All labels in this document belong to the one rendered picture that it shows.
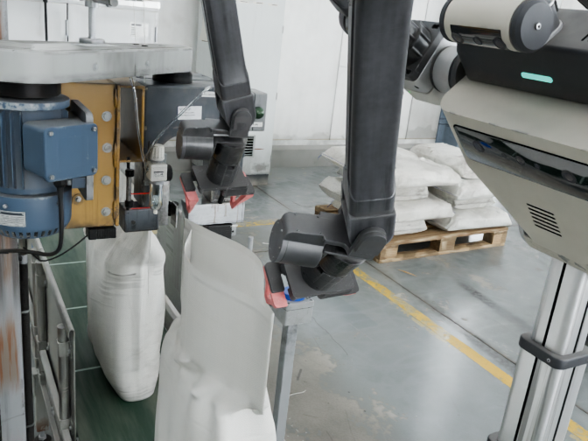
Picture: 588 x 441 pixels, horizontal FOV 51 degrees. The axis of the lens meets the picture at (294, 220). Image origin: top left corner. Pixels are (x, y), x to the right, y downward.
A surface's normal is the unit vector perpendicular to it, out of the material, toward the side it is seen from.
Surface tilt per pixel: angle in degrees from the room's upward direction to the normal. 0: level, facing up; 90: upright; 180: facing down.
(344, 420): 0
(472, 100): 40
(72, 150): 90
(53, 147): 90
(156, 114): 90
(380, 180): 110
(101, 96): 90
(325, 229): 30
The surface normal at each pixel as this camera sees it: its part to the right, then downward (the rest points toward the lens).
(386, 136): 0.16, 0.74
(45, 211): 0.71, 0.32
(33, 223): 0.43, 0.36
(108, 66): 0.91, 0.22
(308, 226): 0.28, -0.66
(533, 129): -0.48, -0.68
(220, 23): 0.29, 0.53
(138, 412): 0.11, -0.94
